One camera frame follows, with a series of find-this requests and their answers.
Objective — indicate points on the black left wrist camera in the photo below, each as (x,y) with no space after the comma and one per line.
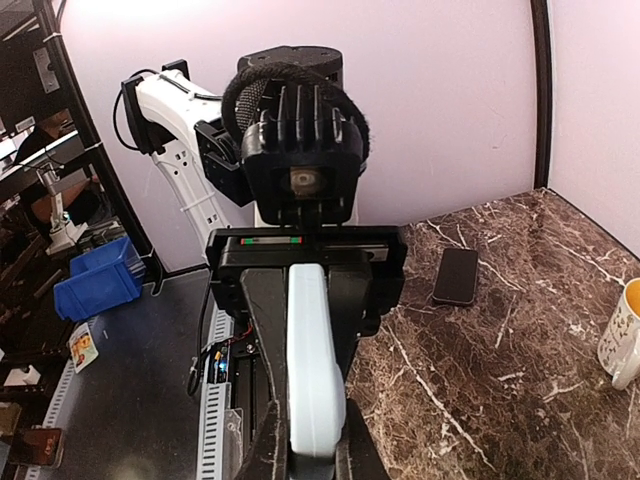
(303,158)

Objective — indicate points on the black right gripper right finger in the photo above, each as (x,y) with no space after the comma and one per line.
(356,456)

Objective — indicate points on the blue plastic storage bin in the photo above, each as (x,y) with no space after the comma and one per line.
(101,279)

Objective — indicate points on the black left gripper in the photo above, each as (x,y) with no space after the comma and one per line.
(347,278)

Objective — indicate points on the light blue phone case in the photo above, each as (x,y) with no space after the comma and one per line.
(316,395)

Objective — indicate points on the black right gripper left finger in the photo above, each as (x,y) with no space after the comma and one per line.
(267,458)

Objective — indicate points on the black left corner post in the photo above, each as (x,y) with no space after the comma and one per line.
(544,91)

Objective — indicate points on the white floral mug yellow inside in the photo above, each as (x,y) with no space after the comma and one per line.
(618,348)

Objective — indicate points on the black smartphone bottom stack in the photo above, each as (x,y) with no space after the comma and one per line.
(456,279)

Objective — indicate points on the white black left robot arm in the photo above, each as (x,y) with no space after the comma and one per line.
(196,136)

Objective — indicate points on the white slotted cable duct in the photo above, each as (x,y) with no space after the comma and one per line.
(215,398)

